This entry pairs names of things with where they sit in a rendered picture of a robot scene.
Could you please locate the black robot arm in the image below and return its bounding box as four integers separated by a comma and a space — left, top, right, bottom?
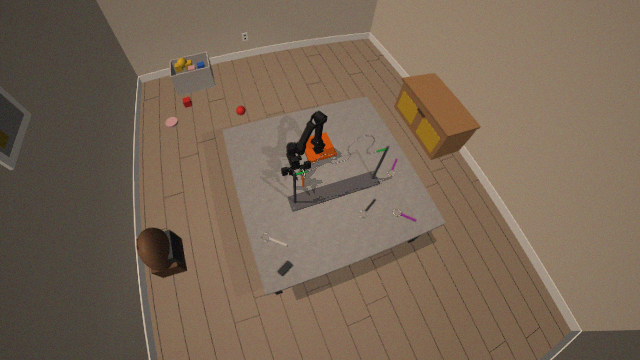
286, 111, 328, 166

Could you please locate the thin grey wire with green section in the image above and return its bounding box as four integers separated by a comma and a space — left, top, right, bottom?
288, 146, 389, 212

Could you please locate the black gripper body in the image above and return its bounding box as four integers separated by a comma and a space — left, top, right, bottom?
281, 157, 311, 176

